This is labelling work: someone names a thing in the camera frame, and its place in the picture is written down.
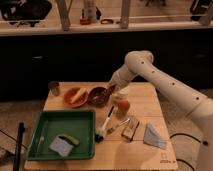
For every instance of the purple bowl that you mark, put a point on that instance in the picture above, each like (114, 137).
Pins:
(98, 91)

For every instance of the white plastic cup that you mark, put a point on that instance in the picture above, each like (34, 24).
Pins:
(122, 94)

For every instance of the black office chair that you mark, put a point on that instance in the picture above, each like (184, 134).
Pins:
(29, 12)

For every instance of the orange bowl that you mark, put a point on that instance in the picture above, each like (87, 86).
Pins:
(70, 93)

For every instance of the small metal cup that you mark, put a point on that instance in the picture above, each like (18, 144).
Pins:
(54, 88)

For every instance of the bunch of dark grapes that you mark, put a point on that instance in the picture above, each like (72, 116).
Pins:
(97, 99)

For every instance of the yellow banana piece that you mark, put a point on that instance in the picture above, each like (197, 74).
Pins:
(80, 92)

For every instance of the green plastic tray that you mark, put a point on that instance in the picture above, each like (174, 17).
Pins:
(79, 124)

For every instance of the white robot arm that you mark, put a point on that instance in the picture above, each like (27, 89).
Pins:
(197, 106)

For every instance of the black pole stand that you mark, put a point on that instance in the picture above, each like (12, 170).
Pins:
(17, 157)

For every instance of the wooden post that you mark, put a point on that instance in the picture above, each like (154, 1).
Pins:
(63, 13)
(125, 11)

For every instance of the wooden post left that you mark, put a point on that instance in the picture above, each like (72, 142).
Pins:
(63, 13)

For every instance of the green cucumber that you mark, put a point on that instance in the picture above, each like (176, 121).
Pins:
(70, 139)

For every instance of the metal fork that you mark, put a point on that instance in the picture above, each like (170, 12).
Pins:
(112, 129)

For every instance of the folded grey cloth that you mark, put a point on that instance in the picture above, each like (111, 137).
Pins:
(153, 138)

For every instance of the blue sponge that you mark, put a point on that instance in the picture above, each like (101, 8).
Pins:
(62, 147)

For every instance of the small wooden box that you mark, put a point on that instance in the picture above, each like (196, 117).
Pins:
(130, 129)

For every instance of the wooden post middle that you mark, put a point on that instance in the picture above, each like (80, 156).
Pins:
(125, 11)

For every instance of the red round object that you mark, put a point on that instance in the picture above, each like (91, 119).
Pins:
(84, 21)

